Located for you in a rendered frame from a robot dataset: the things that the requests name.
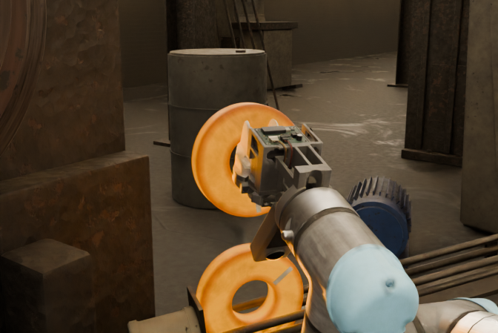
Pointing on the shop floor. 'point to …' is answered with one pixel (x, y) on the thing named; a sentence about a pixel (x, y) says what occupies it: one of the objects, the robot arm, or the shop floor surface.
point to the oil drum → (207, 104)
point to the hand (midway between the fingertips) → (249, 146)
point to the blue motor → (384, 212)
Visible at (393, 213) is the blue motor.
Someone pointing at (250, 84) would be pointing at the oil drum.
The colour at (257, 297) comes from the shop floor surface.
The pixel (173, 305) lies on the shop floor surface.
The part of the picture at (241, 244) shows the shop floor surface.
